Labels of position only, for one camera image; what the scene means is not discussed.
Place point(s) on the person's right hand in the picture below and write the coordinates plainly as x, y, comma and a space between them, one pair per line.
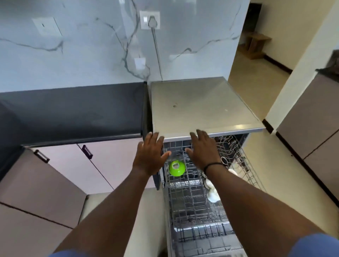
205, 153

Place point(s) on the person's left hand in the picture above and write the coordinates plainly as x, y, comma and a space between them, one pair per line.
149, 159

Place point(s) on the dark blue mug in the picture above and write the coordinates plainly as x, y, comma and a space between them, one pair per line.
224, 160

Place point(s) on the green round bowl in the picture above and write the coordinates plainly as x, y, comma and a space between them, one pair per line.
177, 169

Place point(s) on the white mug red flowers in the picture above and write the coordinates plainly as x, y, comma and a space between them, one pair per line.
233, 172

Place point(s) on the silver dishwasher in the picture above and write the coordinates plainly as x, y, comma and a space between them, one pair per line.
201, 106

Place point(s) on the person's right forearm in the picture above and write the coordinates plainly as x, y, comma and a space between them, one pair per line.
251, 211

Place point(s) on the person's left forearm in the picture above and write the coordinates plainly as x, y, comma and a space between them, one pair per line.
111, 211

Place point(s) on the person's blue shirt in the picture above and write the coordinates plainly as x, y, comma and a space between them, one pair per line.
315, 246

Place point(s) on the black wristband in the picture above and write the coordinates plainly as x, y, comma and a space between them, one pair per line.
212, 164

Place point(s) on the brown cardboard box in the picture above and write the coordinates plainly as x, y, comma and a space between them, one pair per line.
255, 45

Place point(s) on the white wall socket with plug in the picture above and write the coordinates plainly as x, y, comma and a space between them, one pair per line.
149, 19

